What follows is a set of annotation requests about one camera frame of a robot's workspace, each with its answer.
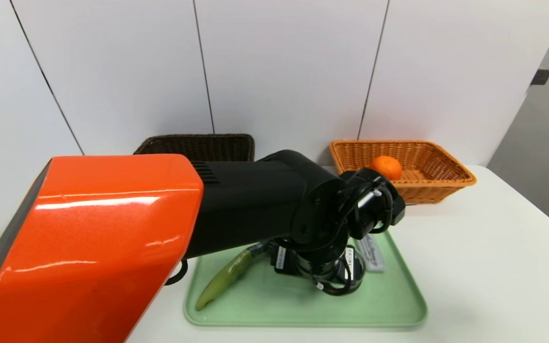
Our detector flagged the grey brush with green handle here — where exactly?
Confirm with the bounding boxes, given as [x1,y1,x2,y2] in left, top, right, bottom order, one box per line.
[195,241,271,312]

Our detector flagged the glass cup with black handle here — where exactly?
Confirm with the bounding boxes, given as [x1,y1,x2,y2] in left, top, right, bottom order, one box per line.
[312,248,366,296]

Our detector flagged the dark brown wicker basket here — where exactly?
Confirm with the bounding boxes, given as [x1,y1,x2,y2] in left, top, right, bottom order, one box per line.
[134,133,256,163]

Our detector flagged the grey white printed eraser bar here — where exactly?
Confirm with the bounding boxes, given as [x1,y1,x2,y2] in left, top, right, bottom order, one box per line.
[356,233,386,273]

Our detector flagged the left wrist camera unit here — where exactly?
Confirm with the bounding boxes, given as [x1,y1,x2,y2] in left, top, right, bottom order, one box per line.
[341,168,407,240]

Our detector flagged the orange wicker basket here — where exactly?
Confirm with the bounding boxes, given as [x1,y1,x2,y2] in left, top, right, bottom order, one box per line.
[329,139,478,204]

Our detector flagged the light green plastic tray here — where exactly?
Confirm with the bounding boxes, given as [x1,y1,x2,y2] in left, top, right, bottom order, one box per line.
[183,229,428,328]

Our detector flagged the orange fruit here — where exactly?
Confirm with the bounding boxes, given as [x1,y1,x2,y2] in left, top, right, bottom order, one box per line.
[370,155,404,182]

